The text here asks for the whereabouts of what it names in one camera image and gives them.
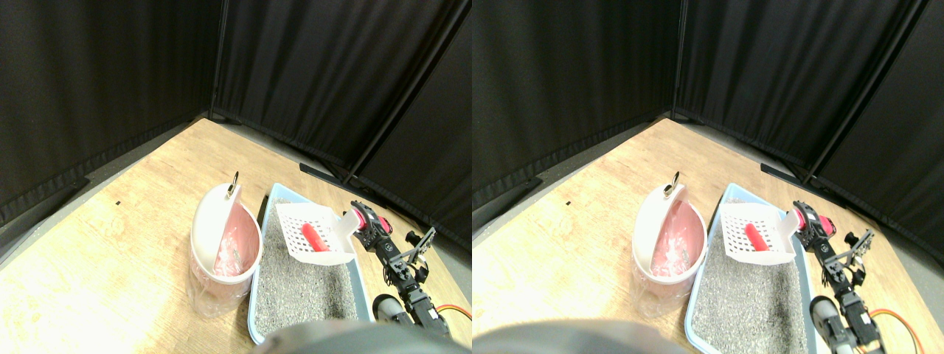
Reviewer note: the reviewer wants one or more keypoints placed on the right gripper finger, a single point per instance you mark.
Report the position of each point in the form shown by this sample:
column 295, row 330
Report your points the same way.
column 372, row 220
column 813, row 220

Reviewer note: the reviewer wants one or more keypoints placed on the red lump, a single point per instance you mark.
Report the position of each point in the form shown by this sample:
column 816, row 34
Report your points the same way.
column 316, row 237
column 756, row 237

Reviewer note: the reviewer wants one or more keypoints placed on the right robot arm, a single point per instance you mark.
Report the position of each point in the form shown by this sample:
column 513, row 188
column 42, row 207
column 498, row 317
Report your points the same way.
column 855, row 313
column 420, row 302

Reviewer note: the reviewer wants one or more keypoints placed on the black curtain stand foot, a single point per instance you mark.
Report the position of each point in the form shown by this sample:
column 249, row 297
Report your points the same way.
column 782, row 173
column 321, row 173

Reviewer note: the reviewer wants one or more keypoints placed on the blue litter tray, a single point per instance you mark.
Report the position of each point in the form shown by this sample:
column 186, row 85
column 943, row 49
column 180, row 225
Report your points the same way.
column 745, row 310
column 302, row 295

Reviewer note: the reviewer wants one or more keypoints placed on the black curtain stand pole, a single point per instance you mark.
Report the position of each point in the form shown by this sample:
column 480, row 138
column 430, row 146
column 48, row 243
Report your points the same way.
column 868, row 88
column 218, row 59
column 678, row 59
column 410, row 88

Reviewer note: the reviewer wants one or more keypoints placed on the white bin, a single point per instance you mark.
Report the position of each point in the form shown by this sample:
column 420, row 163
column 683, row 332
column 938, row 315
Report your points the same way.
column 214, row 236
column 656, row 236

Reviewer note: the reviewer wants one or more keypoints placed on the black bracket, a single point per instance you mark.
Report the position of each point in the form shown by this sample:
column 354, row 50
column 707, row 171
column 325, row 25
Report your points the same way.
column 422, row 245
column 861, row 245

